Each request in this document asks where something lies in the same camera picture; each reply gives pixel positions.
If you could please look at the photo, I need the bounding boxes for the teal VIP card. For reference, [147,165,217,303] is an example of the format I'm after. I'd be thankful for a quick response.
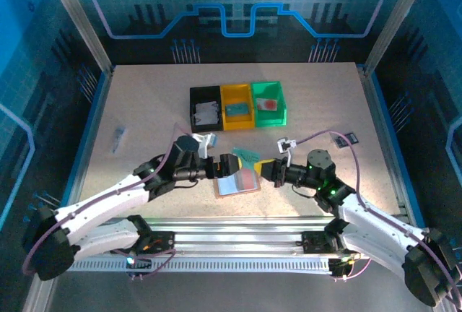
[232,147,261,172]

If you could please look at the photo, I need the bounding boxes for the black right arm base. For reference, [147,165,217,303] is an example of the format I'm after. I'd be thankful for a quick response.
[300,230,367,255]

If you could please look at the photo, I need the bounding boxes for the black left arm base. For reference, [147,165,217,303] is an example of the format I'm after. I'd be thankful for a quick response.
[110,230,177,255]

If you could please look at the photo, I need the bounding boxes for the small dark chip card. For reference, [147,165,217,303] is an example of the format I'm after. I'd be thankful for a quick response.
[334,131,360,148]

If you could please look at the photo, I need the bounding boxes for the teal cards stack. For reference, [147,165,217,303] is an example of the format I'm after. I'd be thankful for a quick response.
[225,103,250,117]

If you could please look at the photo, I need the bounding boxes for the white cards stack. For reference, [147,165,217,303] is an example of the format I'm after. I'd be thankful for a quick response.
[194,101,221,126]

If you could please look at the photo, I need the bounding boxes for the red circle cards stack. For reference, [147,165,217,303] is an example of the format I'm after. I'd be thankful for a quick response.
[256,97,279,111]

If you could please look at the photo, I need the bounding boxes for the yellow plastic bin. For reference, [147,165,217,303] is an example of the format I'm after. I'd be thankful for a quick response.
[219,83,256,131]

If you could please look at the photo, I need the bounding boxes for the green plastic bin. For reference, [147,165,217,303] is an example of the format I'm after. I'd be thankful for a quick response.
[250,80,289,129]

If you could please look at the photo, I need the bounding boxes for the black plastic bin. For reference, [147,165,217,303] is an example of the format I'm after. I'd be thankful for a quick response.
[189,86,225,133]

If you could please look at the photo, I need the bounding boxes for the clear plastic bag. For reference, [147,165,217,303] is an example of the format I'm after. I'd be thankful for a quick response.
[110,126,128,154]

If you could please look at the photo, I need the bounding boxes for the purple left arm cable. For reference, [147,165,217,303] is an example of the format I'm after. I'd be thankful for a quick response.
[21,123,194,277]

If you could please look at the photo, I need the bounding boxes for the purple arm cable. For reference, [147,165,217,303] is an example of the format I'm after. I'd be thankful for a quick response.
[21,123,194,277]
[295,130,462,306]

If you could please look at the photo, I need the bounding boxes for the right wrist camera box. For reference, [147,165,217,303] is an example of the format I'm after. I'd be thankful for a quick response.
[276,137,297,165]

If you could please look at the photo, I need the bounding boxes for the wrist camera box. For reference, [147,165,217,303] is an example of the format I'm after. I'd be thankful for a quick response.
[191,132,219,160]
[276,137,297,165]

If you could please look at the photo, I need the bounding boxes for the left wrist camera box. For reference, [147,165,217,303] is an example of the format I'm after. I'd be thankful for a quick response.
[191,132,219,160]

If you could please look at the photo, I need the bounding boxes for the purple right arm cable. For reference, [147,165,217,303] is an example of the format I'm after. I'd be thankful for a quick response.
[295,130,462,306]

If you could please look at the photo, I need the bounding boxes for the aluminium mounting rail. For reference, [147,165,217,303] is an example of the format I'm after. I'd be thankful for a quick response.
[71,216,416,255]

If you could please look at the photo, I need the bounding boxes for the aluminium side rail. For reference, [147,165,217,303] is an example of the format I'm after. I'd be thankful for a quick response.
[53,68,116,228]
[357,65,429,228]

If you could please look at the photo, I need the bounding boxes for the white slotted cable duct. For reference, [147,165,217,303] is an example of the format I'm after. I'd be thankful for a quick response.
[66,256,335,274]

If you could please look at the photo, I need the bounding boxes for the aluminium frame post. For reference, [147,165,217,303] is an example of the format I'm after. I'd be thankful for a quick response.
[362,0,436,77]
[39,0,115,77]

